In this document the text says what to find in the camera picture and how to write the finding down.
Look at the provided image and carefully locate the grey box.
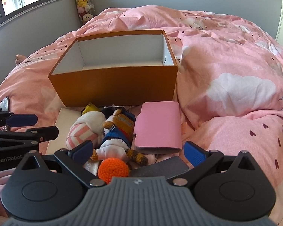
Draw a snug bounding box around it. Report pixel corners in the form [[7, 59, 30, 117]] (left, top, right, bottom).
[[130, 155, 190, 178]]

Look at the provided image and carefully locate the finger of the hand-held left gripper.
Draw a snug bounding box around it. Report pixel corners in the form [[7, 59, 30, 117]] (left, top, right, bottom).
[[0, 126, 59, 154], [0, 107, 38, 129]]

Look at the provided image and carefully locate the yellow plush toy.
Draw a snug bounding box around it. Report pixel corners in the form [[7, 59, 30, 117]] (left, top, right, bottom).
[[81, 102, 102, 116]]

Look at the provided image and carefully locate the pink printed blanket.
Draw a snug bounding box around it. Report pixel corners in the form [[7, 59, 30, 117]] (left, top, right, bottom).
[[0, 5, 283, 226]]

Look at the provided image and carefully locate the smartphone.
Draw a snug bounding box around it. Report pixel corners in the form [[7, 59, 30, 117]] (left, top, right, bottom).
[[0, 96, 10, 112]]

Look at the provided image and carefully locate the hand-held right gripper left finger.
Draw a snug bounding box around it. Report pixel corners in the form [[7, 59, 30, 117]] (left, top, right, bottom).
[[21, 141, 105, 189]]

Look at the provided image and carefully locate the white box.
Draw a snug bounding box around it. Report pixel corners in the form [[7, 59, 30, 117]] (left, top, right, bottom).
[[46, 107, 85, 156]]

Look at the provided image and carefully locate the orange cardboard box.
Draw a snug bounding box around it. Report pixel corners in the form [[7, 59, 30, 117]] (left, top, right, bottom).
[[48, 29, 178, 107]]

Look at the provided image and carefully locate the orange crochet flower pot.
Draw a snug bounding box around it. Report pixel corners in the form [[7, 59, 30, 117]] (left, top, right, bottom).
[[98, 158, 131, 184]]

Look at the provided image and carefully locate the tiger plush toy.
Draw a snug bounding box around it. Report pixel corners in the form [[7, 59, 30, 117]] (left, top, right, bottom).
[[92, 108, 149, 166]]

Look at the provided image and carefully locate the white plush toy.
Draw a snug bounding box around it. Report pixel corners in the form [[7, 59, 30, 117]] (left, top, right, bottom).
[[67, 110, 106, 151]]

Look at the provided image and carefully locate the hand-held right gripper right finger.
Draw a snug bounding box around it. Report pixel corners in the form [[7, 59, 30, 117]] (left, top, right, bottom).
[[172, 141, 258, 187]]

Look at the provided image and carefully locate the person's foot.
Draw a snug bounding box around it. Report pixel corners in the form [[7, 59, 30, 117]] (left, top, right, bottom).
[[15, 54, 27, 65]]

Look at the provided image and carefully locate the pink wallet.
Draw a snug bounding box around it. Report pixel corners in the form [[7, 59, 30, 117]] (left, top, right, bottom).
[[134, 101, 182, 154]]

